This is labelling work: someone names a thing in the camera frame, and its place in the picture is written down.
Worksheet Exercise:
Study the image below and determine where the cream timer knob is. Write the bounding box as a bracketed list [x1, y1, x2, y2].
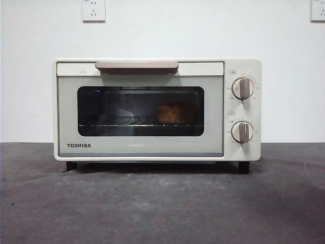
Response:
[231, 120, 254, 143]

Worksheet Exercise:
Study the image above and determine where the cream Toshiba toaster oven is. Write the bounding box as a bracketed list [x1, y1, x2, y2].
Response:
[53, 57, 263, 174]

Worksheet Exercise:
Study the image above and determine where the cream temperature knob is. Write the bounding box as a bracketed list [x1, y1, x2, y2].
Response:
[231, 77, 255, 100]

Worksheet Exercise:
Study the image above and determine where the metal wire oven rack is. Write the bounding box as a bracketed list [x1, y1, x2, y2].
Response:
[78, 115, 205, 128]

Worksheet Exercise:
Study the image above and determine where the white wall socket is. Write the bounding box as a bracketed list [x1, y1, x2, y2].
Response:
[310, 0, 325, 22]
[82, 0, 106, 22]

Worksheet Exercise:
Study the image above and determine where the glass oven door with handle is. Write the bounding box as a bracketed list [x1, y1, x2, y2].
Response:
[56, 60, 225, 158]

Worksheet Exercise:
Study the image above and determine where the golden brown bread loaf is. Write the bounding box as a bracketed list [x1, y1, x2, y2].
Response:
[155, 101, 199, 123]

